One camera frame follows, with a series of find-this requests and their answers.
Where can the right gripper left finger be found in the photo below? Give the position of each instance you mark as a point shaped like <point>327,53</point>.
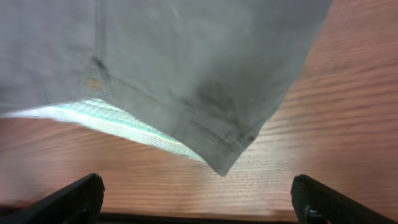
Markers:
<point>79,203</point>

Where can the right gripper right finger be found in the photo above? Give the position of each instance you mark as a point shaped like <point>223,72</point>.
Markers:
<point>314,202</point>

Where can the grey shorts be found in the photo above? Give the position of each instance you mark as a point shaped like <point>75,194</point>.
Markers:
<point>195,78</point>

